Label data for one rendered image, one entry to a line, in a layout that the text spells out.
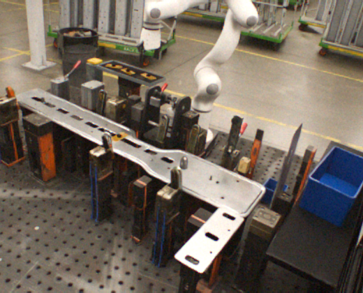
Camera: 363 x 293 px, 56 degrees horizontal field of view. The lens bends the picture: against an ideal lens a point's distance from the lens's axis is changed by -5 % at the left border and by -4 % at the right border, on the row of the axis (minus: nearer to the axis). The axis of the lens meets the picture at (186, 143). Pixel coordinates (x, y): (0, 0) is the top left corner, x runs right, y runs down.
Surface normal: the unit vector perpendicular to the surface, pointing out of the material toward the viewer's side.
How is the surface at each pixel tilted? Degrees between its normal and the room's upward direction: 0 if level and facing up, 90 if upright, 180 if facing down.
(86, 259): 0
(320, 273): 0
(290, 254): 0
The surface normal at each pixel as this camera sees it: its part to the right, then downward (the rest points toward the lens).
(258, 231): -0.53, 0.36
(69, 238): 0.11, -0.85
